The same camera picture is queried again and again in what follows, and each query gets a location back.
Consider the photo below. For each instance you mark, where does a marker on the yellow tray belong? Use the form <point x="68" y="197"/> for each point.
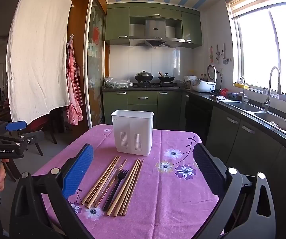
<point x="240" y="85"/>

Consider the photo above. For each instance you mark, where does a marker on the plastic bag of greens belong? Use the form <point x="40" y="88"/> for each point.
<point x="116" y="82"/>

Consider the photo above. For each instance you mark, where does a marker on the white rice cooker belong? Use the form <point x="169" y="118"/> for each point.
<point x="202" y="86"/>

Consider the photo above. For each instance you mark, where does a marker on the green upper cabinets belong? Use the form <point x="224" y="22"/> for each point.
<point x="116" y="25"/>

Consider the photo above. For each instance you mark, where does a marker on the red container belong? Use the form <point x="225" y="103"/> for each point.
<point x="224" y="92"/>

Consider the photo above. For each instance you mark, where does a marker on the clear plastic fork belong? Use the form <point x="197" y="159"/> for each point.
<point x="121" y="168"/>

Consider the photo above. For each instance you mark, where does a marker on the wall socket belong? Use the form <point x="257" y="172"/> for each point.
<point x="220" y="71"/>

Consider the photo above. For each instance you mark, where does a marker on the bamboo chopstick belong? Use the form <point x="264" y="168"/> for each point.
<point x="127" y="186"/>
<point x="103" y="180"/>
<point x="108" y="181"/>
<point x="123" y="186"/>
<point x="100" y="180"/>
<point x="134" y="186"/>
<point x="131" y="186"/>

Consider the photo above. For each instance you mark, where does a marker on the blue basket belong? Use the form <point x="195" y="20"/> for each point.
<point x="231" y="95"/>

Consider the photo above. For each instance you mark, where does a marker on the white hanging cloth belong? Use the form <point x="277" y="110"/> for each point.
<point x="38" y="54"/>

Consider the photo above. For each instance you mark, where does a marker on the dark lower cabinets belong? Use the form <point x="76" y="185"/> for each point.
<point x="245" y="142"/>

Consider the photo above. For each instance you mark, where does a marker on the green lower cabinets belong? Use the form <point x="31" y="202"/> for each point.
<point x="143" y="97"/>

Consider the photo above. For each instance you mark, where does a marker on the steel double sink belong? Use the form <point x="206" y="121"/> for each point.
<point x="245" y="106"/>

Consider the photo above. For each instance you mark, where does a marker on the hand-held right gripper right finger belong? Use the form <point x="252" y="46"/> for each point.
<point x="206" y="169"/>

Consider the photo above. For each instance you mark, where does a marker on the steel range hood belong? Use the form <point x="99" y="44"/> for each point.
<point x="155" y="27"/>

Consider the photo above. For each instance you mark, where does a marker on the slim beige fruit fork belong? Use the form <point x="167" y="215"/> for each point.
<point x="115" y="176"/>

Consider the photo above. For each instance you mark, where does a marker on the window blind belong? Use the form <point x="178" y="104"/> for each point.
<point x="255" y="0"/>

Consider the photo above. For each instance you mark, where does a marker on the dark wooden chair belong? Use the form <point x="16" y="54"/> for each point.
<point x="40" y="150"/>

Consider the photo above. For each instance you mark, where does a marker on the gas stove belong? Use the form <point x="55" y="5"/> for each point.
<point x="155" y="85"/>

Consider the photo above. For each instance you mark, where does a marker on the red checked apron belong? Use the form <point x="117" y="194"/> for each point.
<point x="74" y="99"/>

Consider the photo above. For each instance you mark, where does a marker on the sliding glass door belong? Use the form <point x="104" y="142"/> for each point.
<point x="95" y="67"/>

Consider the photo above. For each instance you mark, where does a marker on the small steel faucet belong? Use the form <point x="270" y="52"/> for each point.
<point x="244" y="97"/>

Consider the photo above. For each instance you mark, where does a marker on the tall steel faucet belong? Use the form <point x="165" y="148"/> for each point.
<point x="279" y="87"/>

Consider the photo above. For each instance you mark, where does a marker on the white plastic utensil holder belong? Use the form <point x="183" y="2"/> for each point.
<point x="133" y="132"/>

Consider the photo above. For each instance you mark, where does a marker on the black wok with lid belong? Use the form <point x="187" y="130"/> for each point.
<point x="144" y="76"/>
<point x="166" y="78"/>

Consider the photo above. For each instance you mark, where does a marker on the black plastic fork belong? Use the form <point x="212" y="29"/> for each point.
<point x="122" y="175"/>

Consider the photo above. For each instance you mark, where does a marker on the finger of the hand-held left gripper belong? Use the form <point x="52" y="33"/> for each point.
<point x="15" y="125"/>
<point x="20" y="140"/>

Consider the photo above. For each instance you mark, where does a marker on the white plastic bag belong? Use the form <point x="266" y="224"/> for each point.
<point x="189" y="79"/>

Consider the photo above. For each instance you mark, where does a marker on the window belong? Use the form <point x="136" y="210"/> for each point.
<point x="257" y="49"/>

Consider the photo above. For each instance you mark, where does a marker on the dish rag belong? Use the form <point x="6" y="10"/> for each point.
<point x="216" y="97"/>

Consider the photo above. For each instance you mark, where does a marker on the green cabinets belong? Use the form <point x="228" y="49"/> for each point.
<point x="143" y="97"/>
<point x="116" y="25"/>

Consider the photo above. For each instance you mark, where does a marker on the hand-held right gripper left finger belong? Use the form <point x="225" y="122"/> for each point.
<point x="79" y="171"/>

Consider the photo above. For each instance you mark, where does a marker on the purple floral tablecloth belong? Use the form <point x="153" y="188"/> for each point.
<point x="172" y="194"/>

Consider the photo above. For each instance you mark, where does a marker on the wall utensil rack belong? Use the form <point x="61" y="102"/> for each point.
<point x="224" y="59"/>

